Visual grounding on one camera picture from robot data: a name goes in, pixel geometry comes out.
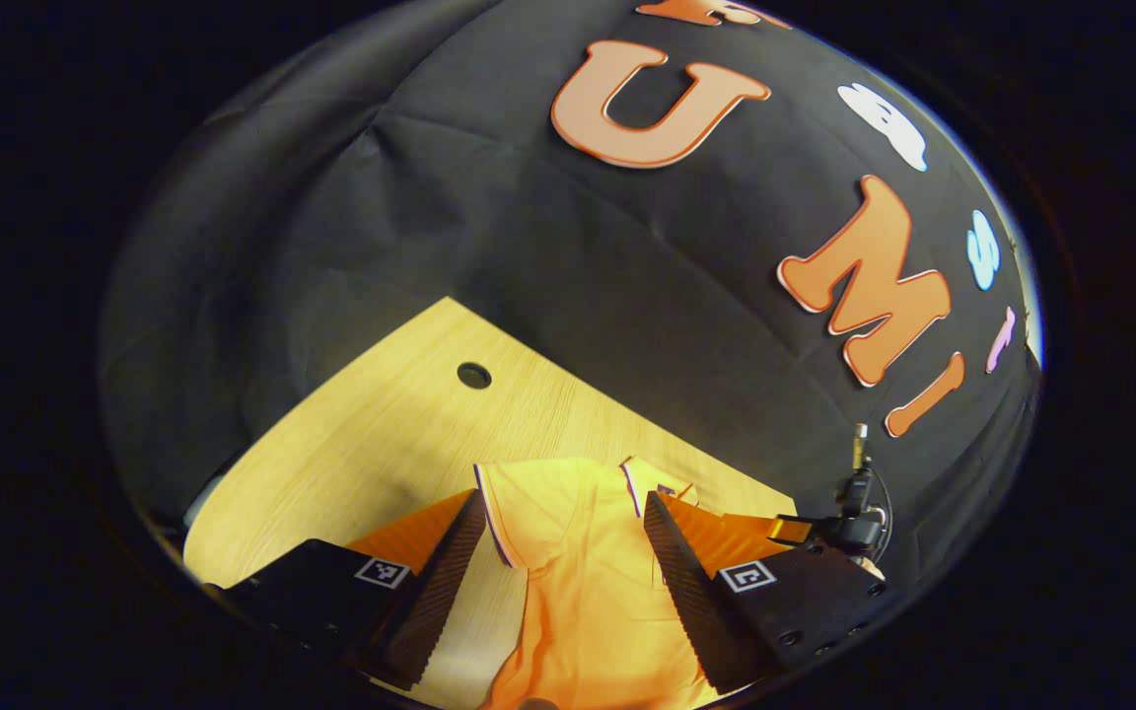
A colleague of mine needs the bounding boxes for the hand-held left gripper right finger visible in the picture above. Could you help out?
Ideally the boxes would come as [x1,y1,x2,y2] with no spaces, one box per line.
[643,490,890,696]

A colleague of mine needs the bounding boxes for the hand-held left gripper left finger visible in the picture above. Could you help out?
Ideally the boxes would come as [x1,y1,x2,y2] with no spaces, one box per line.
[201,488,488,693]

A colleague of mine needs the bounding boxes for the orange T-shirt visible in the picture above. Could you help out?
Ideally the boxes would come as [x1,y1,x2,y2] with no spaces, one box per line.
[474,456,798,710]

